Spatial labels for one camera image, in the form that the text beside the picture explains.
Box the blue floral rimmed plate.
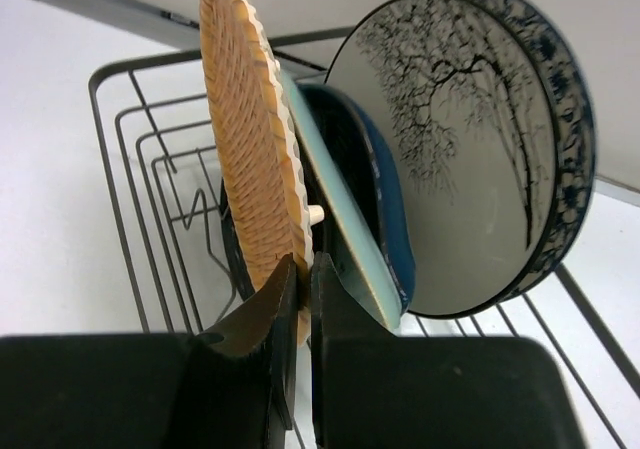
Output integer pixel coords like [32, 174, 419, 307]
[473, 0, 597, 299]

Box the dark blue leaf-shaped dish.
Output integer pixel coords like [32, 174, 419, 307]
[298, 84, 416, 313]

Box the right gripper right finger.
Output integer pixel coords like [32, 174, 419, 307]
[311, 253, 585, 448]

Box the light green rectangular tray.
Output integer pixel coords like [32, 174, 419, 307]
[281, 73, 401, 332]

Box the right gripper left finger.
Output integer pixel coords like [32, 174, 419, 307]
[1, 256, 298, 448]

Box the grey wire dish rack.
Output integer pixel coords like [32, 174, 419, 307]
[88, 43, 639, 448]

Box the cream plate with tree pattern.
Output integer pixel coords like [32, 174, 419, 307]
[326, 0, 558, 319]

